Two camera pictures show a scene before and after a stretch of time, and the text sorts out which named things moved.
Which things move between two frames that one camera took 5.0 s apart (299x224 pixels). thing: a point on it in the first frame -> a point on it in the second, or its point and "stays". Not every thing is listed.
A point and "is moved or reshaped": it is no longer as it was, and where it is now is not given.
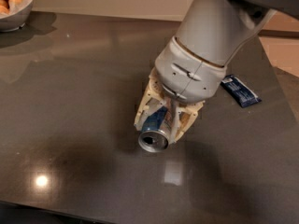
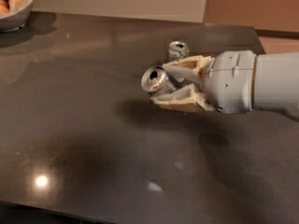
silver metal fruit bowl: [19, 20] stays
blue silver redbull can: [157, 130] is moved or reshaped
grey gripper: [188, 74] -> [232, 81]
